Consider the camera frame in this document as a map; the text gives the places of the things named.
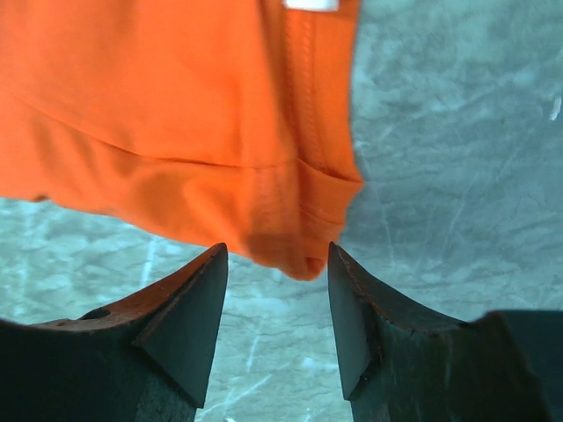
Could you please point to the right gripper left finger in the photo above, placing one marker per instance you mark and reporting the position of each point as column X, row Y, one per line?
column 146, row 357

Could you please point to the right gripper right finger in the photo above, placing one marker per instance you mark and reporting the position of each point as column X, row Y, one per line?
column 402, row 361

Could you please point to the orange t shirt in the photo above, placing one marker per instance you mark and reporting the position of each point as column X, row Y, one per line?
column 201, row 121

